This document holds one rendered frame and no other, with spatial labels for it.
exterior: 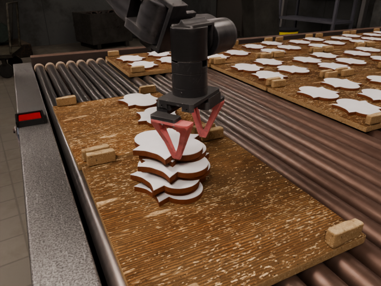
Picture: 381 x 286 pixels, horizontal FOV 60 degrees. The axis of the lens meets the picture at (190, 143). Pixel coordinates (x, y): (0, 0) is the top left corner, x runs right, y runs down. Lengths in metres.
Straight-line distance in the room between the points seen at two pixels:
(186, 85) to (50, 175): 0.38
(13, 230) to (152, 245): 1.74
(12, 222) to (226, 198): 1.81
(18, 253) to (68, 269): 1.51
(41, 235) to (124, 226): 0.14
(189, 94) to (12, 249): 1.69
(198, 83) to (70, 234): 0.32
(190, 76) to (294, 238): 0.29
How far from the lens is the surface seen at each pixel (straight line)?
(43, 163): 0.80
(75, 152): 0.78
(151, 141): 0.61
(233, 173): 0.66
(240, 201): 0.58
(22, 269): 1.93
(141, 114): 0.93
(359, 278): 0.54
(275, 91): 1.21
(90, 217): 0.60
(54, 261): 0.54
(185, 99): 0.51
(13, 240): 2.12
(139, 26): 0.55
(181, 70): 0.51
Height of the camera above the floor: 1.28
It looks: 26 degrees down
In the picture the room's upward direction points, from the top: straight up
